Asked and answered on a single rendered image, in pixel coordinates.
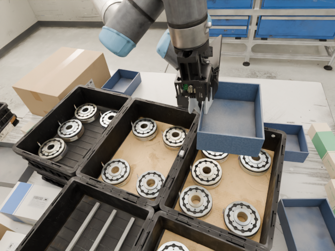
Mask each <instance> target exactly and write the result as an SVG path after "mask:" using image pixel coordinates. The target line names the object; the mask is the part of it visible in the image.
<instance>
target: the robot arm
mask: <svg viewBox="0 0 335 251"><path fill-rule="evenodd" d="M90 1H91V2H92V4H93V6H94V7H95V9H96V11H97V13H98V14H99V16H100V18H101V20H102V21H103V23H104V25H105V26H103V27H102V31H101V32H100V34H99V40H100V42H101V43H102V44H103V45H104V46H105V47H106V48H107V49H108V50H109V51H111V52H112V53H113V54H115V55H117V56H119V57H126V56H127V55H128V54H129V53H130V52H131V51H132V50H133V49H134V48H135V47H136V45H137V43H138V42H139V41H140V40H141V38H142V37H143V36H144V34H145V33H146V32H147V31H148V29H149V28H150V27H151V25H152V24H153V23H154V22H155V21H156V19H157V18H158V17H159V16H160V14H161V13H162V12H163V11H164V10H165V12H166V17H167V25H168V29H167V30H166V32H165V33H164V34H163V36H162V37H161V39H160V40H159V42H158V45H157V48H156V51H157V53H158V54H159V55H160V56H161V57H162V59H164V60H165V61H166V62H167V63H169V64H170V65H171V66H173V67H174V68H175V69H176V70H177V71H178V73H177V76H176V78H175V81H174V86H175V90H176V94H177V99H178V101H180V98H181V95H182V96H184V97H187V99H188V101H189V105H188V111H189V113H190V114H191V113H192V111H193V109H195V110H196V111H197V112H198V113H199V114H200V111H201V104H200V102H199V101H203V104H204V105H203V113H204V114H207V112H208V110H209V109H210V107H211V104H212V102H213V99H214V96H215V94H216V92H217V90H218V85H219V81H218V77H217V72H214V65H213V64H211V63H210V60H208V58H209V57H213V47H212V46H209V28H211V27H212V20H211V17H210V15H209V14H208V12H207V0H90ZM177 86H178V89H179V93H178V90H177ZM180 89H182V92H181V90H180Z"/></svg>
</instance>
